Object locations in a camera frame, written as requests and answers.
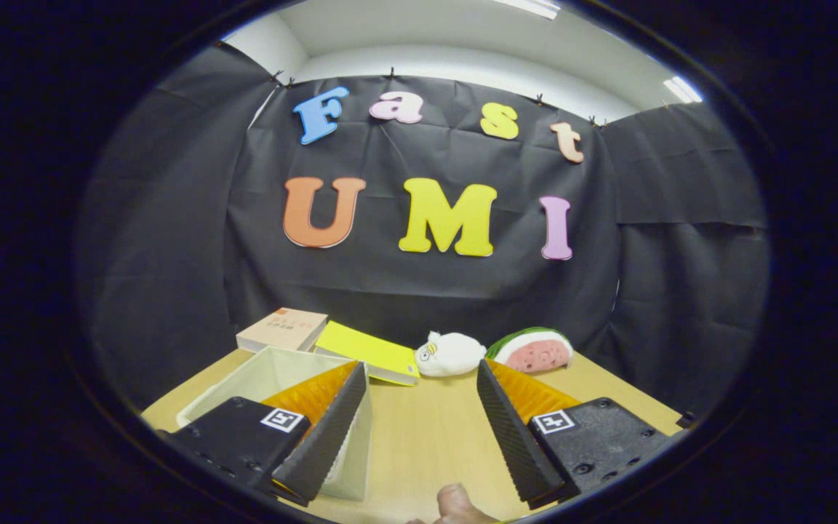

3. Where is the watermelon slice plush toy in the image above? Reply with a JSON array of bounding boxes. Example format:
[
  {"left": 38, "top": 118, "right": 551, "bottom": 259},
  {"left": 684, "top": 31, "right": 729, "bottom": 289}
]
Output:
[{"left": 486, "top": 327, "right": 575, "bottom": 375}]

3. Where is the long ceiling light panel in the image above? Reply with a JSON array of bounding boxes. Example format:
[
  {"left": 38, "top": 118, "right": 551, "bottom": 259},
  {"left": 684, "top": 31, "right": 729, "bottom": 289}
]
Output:
[{"left": 492, "top": 0, "right": 562, "bottom": 20}]

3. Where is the yellow book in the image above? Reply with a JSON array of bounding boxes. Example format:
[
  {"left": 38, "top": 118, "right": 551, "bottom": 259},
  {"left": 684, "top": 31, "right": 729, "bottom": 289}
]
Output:
[{"left": 314, "top": 320, "right": 420, "bottom": 386}]

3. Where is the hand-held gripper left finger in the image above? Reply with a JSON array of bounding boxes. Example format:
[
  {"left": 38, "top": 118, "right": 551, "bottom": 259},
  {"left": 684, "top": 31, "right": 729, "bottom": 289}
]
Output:
[{"left": 164, "top": 360, "right": 370, "bottom": 508}]

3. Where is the beige book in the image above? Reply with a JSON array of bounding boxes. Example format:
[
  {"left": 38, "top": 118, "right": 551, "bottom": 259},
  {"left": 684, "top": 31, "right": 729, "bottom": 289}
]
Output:
[{"left": 236, "top": 307, "right": 329, "bottom": 354}]

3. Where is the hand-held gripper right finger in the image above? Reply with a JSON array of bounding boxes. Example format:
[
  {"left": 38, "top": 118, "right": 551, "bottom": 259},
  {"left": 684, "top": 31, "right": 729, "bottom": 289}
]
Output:
[{"left": 476, "top": 358, "right": 671, "bottom": 510}]

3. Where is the fabric storage box with lid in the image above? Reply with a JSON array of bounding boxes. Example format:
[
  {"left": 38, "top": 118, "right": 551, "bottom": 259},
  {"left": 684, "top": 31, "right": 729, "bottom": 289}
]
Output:
[{"left": 175, "top": 346, "right": 375, "bottom": 503}]

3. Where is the white plush toy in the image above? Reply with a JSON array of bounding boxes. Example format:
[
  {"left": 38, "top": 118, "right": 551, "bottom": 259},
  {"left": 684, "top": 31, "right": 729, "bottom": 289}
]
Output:
[{"left": 414, "top": 330, "right": 487, "bottom": 378}]

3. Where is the small ceiling light panel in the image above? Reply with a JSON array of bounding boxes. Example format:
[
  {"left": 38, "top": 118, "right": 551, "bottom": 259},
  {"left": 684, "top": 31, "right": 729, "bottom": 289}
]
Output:
[{"left": 663, "top": 75, "right": 703, "bottom": 104}]

